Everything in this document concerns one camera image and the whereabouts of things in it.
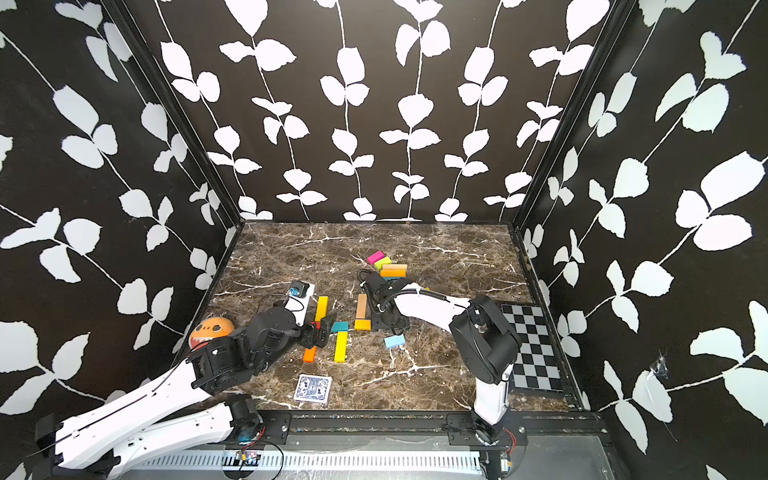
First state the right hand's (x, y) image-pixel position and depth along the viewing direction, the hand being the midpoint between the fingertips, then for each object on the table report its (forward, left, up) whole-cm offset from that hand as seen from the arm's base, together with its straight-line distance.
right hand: (381, 322), depth 90 cm
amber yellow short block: (-1, +6, -1) cm, 6 cm away
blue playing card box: (-19, +18, -2) cm, 26 cm away
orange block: (-10, +21, -2) cm, 23 cm away
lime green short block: (+23, +2, -2) cm, 24 cm away
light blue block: (-5, -4, -3) cm, 7 cm away
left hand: (-6, +14, +20) cm, 25 cm away
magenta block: (+27, +3, -2) cm, 27 cm away
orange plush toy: (-6, +48, +6) cm, 49 cm away
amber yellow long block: (+19, -3, -2) cm, 20 cm away
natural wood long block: (+22, -4, -1) cm, 23 cm away
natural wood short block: (+7, +7, -2) cm, 10 cm away
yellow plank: (-8, +11, 0) cm, 14 cm away
